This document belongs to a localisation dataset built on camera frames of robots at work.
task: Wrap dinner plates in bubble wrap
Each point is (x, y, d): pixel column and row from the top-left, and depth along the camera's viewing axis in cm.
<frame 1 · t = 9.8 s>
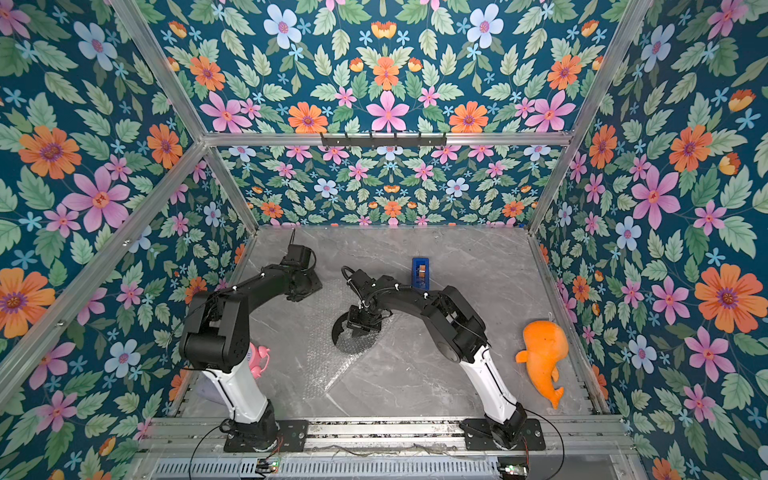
left hand: (318, 284, 99), fingers open
right hand: (356, 327, 92), fingers closed
black dinner plate: (349, 344, 89), point 2 cm above the table
clear bubble wrap sheet: (326, 359, 88), on the table
orange plush whale: (546, 345, 82), point 9 cm above the table

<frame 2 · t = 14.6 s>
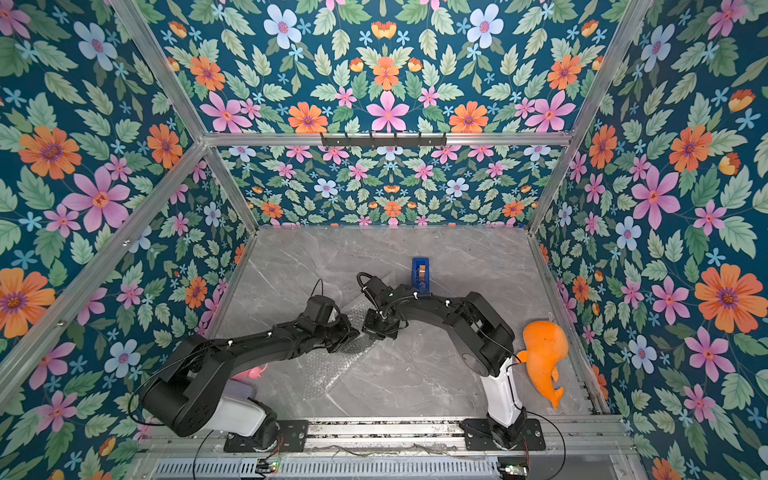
left hand: (366, 329, 88), fingers closed
right hand: (371, 329, 90), fingers closed
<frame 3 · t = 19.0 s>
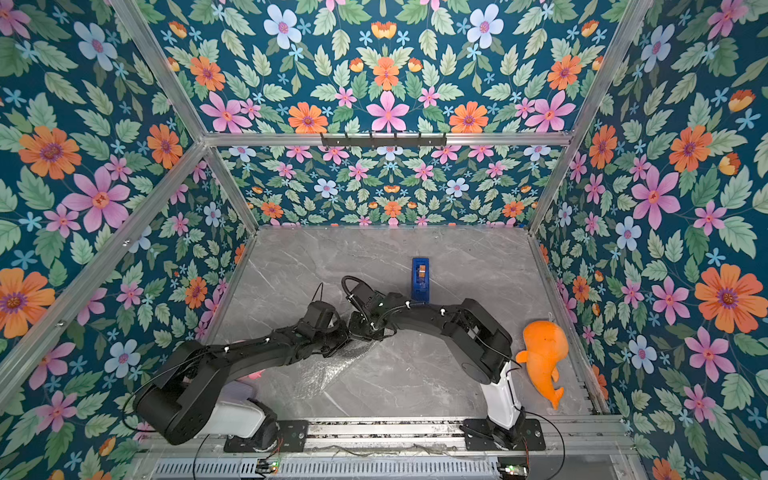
left hand: (361, 334, 89), fingers closed
right hand: (355, 327, 88), fingers closed
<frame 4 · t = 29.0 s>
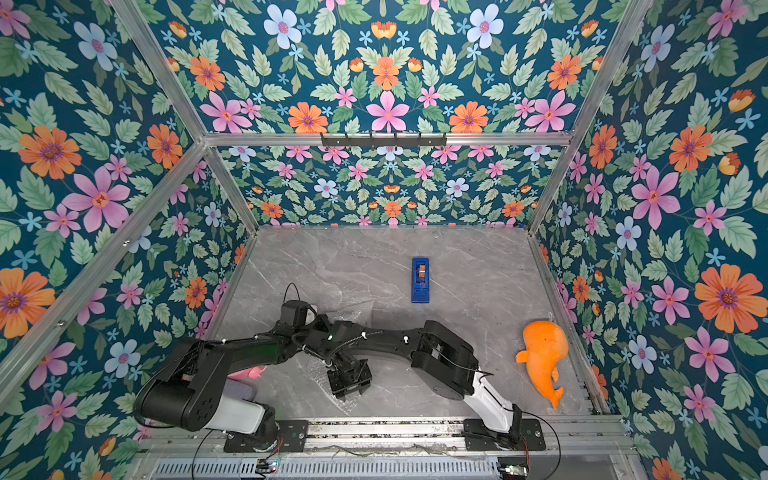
left hand: (346, 326, 91), fingers closed
right hand: (349, 389, 79), fingers open
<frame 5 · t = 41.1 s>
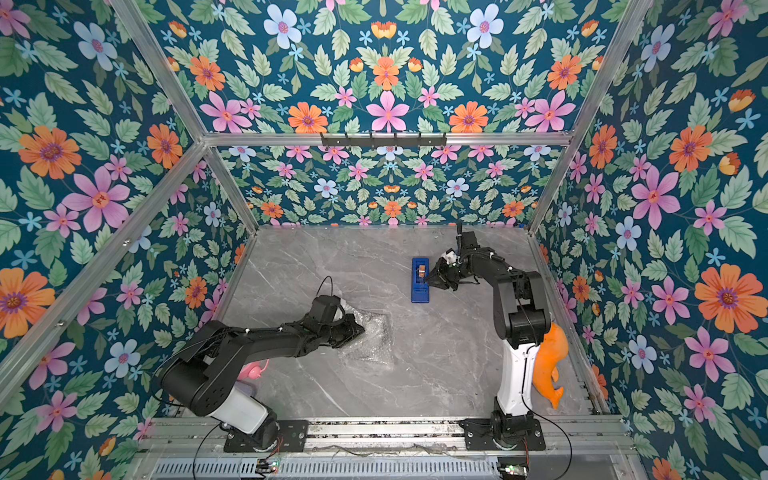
left hand: (370, 328, 90), fingers closed
right hand: (432, 275, 97), fingers closed
clear bubble wrap sheet: (375, 347, 88), point 3 cm above the table
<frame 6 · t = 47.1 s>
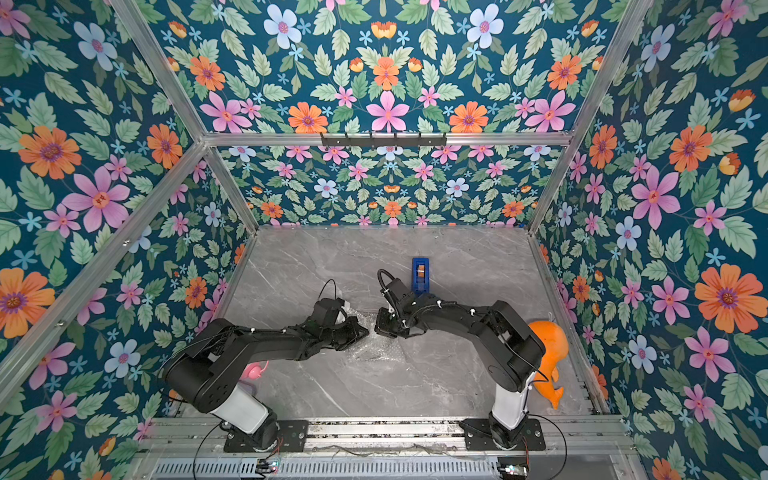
left hand: (373, 330, 90), fingers closed
right hand: (379, 325, 89), fingers closed
